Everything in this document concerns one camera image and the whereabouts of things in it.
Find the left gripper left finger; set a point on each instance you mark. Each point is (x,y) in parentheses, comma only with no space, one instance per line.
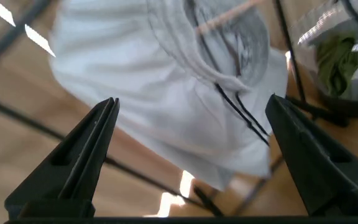
(61,174)

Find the pale grey shorts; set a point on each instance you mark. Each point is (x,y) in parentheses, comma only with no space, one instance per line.
(135,77)

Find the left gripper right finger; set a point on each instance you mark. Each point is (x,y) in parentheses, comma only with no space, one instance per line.
(322,174)

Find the black clothes rack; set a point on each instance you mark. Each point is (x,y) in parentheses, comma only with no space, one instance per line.
(322,113)

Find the pink clothes hanger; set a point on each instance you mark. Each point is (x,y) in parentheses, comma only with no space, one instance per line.
(225,18)

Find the green printed shirt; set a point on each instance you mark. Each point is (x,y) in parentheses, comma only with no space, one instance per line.
(337,65)

